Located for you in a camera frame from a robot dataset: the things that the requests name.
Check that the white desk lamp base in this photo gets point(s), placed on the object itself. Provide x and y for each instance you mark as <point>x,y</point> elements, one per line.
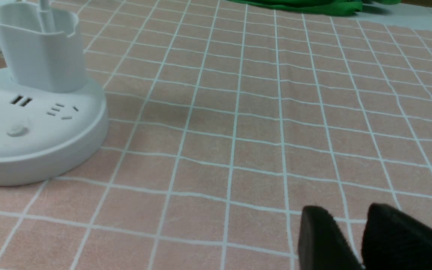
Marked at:
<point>53,116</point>

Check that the green cloth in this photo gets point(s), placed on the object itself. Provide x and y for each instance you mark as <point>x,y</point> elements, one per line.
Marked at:
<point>335,8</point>

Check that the pink checkered tablecloth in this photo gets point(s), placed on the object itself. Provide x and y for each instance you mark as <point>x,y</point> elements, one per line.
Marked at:
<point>224,121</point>

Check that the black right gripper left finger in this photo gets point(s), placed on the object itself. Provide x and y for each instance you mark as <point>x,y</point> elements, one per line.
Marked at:
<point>321,244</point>

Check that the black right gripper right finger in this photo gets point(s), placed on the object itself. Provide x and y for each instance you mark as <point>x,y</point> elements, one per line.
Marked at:
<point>394,240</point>

